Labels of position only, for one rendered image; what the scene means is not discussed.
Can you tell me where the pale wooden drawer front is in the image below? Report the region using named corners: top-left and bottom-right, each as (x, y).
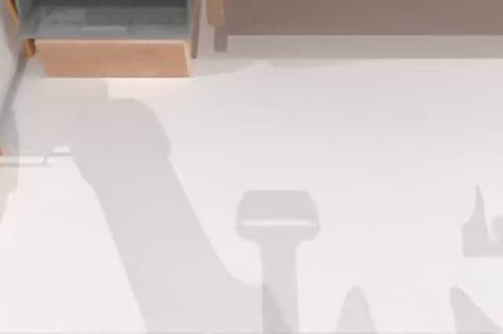
top-left (34, 38), bottom-right (193, 78)

